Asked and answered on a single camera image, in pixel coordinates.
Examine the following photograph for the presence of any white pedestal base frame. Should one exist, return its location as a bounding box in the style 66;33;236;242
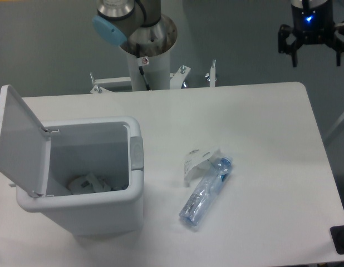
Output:
90;59;218;94

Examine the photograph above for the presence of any trash pile inside can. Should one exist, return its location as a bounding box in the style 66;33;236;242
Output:
67;172;129;195

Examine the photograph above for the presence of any clear plastic water bottle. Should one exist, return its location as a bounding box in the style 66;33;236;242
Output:
179;156;232;228

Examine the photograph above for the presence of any black clamp at table edge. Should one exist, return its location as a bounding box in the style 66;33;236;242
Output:
330;225;344;255

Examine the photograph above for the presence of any black cable on pedestal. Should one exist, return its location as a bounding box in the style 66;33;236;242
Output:
135;43;152;91

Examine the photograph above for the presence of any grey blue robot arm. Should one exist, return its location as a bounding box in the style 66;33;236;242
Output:
92;1;344;67

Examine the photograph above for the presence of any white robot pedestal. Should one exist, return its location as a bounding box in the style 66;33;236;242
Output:
125;52;170;91

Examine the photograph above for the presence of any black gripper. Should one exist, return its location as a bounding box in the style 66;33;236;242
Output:
277;0;344;68

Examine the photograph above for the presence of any white trash can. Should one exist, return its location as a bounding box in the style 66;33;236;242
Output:
16;116;144;235

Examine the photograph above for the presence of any white trash can lid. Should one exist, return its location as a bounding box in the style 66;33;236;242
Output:
0;85;51;197

